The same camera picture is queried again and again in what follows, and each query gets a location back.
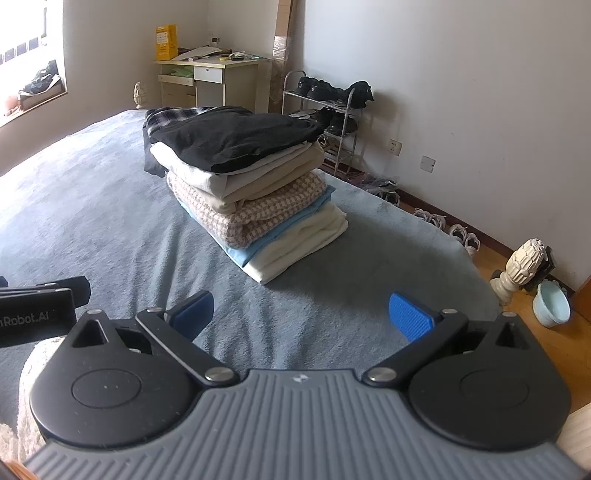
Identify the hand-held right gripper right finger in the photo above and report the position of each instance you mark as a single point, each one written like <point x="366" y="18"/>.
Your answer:
<point x="411" y="316"/>

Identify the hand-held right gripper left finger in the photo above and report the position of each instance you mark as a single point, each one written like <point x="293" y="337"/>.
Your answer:
<point x="196" y="314"/>

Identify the black printed t-shirt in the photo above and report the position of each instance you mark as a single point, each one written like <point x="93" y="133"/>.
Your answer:
<point x="231" y="138"/>

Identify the dark clothes on windowsill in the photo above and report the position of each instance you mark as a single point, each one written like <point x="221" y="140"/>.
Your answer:
<point x="41" y="78"/>

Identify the light blue folded cloth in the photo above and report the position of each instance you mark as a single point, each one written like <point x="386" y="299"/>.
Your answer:
<point x="244" y="253"/>

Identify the white fluffy cloth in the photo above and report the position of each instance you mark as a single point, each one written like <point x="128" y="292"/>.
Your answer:
<point x="23" y="397"/>

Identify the white sneakers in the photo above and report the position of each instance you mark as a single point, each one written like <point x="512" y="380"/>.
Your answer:
<point x="429" y="218"/>
<point x="464" y="237"/>

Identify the grey fleece blanket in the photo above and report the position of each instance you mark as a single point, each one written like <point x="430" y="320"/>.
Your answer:
<point x="115" y="230"/>

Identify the beige checkered folded cloth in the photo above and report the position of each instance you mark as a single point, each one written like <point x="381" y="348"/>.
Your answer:
<point x="258" y="212"/>

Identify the cream carved bedpost finial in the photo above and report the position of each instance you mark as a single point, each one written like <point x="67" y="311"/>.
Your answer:
<point x="138" y="94"/>
<point x="521" y="265"/>

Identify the white folded cloth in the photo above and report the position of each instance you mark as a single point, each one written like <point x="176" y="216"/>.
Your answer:
<point x="300" y="240"/>

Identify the grey slippers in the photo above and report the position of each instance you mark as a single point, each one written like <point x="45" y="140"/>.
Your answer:
<point x="381" y="189"/>

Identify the light blue basin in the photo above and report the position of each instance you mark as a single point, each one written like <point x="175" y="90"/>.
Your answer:
<point x="551" y="304"/>

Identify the dark navy garment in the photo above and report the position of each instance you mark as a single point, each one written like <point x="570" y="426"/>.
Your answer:
<point x="152" y="162"/>

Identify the cream folded garment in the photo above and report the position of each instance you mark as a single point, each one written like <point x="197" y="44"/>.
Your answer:
<point x="277" y="166"/>

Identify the metal shoe rack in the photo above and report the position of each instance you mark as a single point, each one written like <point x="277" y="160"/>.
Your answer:
<point x="344" y="147"/>

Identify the plaid shirt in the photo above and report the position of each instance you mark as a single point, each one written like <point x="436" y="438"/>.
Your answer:
<point x="171" y="116"/>

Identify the black shoes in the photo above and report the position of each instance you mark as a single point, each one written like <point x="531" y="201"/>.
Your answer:
<point x="339" y="122"/>
<point x="318" y="87"/>

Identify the small reddish pot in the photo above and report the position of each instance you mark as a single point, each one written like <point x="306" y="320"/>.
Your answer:
<point x="11" y="104"/>

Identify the cream wooden desk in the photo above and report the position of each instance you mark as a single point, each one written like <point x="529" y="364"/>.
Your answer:
<point x="212" y="78"/>

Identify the yellow box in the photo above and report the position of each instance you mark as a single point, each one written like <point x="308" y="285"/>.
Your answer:
<point x="166" y="42"/>

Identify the cardboard panel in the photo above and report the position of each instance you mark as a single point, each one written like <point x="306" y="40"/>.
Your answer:
<point x="282" y="32"/>

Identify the wall socket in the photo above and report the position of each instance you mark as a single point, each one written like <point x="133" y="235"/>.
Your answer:
<point x="395" y="146"/>
<point x="427" y="164"/>

